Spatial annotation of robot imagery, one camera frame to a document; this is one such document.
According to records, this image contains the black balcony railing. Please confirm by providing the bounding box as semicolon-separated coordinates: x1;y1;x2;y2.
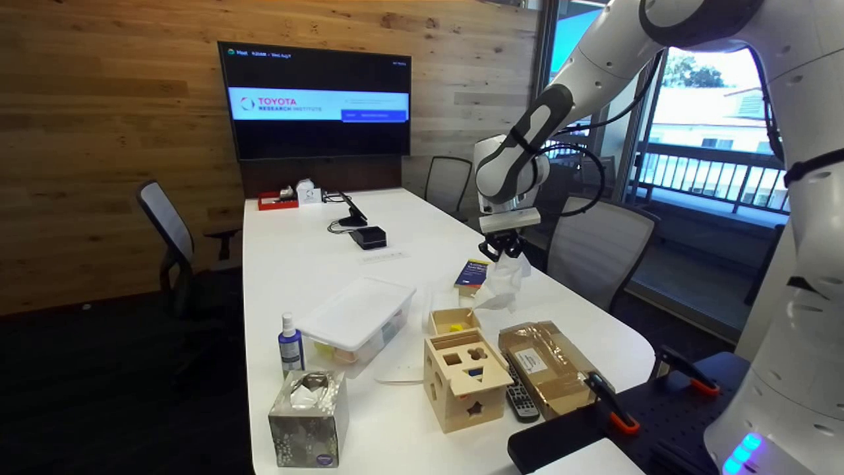
632;140;793;216

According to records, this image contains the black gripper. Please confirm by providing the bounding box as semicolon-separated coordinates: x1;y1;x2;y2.
480;226;531;267

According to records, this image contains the grey mesh office chair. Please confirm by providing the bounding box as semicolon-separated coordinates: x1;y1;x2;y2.
423;153;479;220
545;191;661;310

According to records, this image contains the black clamp orange tip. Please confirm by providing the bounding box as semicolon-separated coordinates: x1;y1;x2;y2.
654;344;723;397
584;366;645;437

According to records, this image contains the blue hand sanitizer bottle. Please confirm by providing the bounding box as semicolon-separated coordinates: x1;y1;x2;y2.
277;313;306;376

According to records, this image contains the white paper sheet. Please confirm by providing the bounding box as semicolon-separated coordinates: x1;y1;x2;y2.
531;434;650;475

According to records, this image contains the wall mounted TV screen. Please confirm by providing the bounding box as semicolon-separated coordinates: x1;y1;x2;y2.
216;38;415;164

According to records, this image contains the black remote control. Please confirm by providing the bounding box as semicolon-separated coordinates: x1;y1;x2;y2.
504;379;545;425

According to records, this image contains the black perforated mounting board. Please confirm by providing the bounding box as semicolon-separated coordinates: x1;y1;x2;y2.
508;376;733;475

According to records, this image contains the grey marbled tissue box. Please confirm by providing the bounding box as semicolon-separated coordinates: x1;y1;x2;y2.
268;366;352;470

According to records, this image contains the black speakerphone device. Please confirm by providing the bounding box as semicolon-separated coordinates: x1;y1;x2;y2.
349;223;390;252

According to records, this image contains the flat red box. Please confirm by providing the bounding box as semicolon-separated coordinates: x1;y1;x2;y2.
257;189;301;214

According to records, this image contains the wooden shape sorter box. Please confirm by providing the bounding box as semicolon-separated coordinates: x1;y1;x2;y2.
423;326;514;434

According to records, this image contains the open brown cardboard box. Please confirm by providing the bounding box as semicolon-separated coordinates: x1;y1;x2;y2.
497;319;601;421

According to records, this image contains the grey office chair with armrests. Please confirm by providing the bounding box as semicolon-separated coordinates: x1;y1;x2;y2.
137;178;247;319

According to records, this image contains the small white tissue box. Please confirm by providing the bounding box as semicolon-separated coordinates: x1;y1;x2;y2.
297;176;326;206

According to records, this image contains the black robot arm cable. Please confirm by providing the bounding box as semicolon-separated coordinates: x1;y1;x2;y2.
526;50;669;218

